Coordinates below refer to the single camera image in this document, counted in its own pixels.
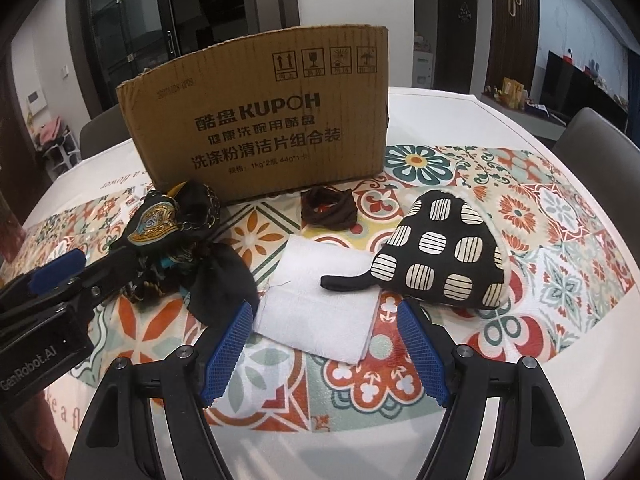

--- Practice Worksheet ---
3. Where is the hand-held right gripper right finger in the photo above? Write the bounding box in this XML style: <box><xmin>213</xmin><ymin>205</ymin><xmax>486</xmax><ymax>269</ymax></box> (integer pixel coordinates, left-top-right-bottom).
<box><xmin>396</xmin><ymin>300</ymin><xmax>587</xmax><ymax>480</ymax></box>

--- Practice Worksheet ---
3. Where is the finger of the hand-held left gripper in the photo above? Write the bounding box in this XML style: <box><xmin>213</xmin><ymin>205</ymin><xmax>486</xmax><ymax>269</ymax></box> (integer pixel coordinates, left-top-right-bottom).
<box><xmin>56</xmin><ymin>252</ymin><xmax>150</xmax><ymax>322</ymax></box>
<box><xmin>25</xmin><ymin>248</ymin><xmax>87</xmax><ymax>296</ymax></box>

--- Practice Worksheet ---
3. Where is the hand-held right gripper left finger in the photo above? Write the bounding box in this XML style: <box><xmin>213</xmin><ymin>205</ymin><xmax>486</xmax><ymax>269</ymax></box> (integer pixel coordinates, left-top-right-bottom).
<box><xmin>65</xmin><ymin>300</ymin><xmax>256</xmax><ymax>480</ymax></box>

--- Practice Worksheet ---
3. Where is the black patterned scarf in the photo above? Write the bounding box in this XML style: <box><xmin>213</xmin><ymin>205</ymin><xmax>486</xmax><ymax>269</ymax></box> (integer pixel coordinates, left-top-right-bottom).
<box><xmin>107</xmin><ymin>180</ymin><xmax>261</xmax><ymax>327</ymax></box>

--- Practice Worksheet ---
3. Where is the white gauze towel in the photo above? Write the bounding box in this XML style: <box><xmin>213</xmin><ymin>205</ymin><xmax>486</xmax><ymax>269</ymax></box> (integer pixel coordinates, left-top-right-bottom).
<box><xmin>251</xmin><ymin>236</ymin><xmax>384</xmax><ymax>364</ymax></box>

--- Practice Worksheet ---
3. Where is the black pouch with white patches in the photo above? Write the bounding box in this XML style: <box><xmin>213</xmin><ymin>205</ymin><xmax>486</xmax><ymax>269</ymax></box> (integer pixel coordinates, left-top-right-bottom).
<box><xmin>320</xmin><ymin>190</ymin><xmax>512</xmax><ymax>311</ymax></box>

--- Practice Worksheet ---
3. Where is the brown cardboard box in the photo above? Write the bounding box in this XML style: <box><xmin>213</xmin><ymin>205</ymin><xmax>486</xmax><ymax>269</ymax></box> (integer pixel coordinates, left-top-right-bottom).
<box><xmin>115</xmin><ymin>24</ymin><xmax>391</xmax><ymax>207</ymax></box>

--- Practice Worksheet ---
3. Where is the white storage rack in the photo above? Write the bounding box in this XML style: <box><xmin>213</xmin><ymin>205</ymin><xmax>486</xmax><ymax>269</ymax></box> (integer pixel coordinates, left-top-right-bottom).
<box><xmin>37</xmin><ymin>119</ymin><xmax>82</xmax><ymax>169</ymax></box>

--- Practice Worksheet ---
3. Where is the grey dining chair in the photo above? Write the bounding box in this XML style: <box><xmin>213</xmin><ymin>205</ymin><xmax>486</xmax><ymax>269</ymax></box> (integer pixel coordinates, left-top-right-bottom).
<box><xmin>79</xmin><ymin>104</ymin><xmax>132</xmax><ymax>159</ymax></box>
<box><xmin>552</xmin><ymin>107</ymin><xmax>640</xmax><ymax>187</ymax></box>

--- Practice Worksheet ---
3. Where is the brown hair band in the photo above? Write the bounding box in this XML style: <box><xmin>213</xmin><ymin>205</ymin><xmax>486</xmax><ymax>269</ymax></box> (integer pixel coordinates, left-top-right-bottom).
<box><xmin>300</xmin><ymin>184</ymin><xmax>359</xmax><ymax>231</ymax></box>

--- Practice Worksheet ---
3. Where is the dark sliding glass door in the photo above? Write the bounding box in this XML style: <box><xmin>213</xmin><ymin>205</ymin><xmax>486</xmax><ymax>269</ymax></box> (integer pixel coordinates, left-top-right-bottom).
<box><xmin>65</xmin><ymin>0</ymin><xmax>297</xmax><ymax>112</ymax></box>

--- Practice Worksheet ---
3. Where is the white television stand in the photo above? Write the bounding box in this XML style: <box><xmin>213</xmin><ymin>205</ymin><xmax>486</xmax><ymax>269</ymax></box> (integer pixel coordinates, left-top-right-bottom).
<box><xmin>482</xmin><ymin>90</ymin><xmax>567</xmax><ymax>142</ymax></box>

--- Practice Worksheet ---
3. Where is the yellow paper bag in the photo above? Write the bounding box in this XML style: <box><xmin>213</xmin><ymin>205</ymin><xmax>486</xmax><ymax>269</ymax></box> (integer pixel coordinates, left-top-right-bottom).
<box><xmin>499</xmin><ymin>77</ymin><xmax>526</xmax><ymax>109</ymax></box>

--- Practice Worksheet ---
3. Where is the small white cabinet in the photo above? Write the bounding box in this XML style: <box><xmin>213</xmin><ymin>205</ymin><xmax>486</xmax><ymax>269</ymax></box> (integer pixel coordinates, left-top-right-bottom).
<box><xmin>413</xmin><ymin>37</ymin><xmax>432</xmax><ymax>89</ymax></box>

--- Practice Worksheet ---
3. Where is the black television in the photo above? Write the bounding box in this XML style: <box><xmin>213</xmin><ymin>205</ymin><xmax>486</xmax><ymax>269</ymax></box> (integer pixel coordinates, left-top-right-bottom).
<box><xmin>544</xmin><ymin>50</ymin><xmax>632</xmax><ymax>132</ymax></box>

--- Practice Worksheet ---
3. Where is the dark wooden door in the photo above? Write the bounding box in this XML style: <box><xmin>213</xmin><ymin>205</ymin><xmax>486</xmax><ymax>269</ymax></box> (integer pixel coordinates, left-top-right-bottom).
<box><xmin>435</xmin><ymin>0</ymin><xmax>494</xmax><ymax>92</ymax></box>

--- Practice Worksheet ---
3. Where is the dark wall panel with gold handles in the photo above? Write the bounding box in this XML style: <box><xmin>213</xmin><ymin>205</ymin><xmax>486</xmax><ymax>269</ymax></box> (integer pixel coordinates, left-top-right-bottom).
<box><xmin>487</xmin><ymin>0</ymin><xmax>541</xmax><ymax>99</ymax></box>

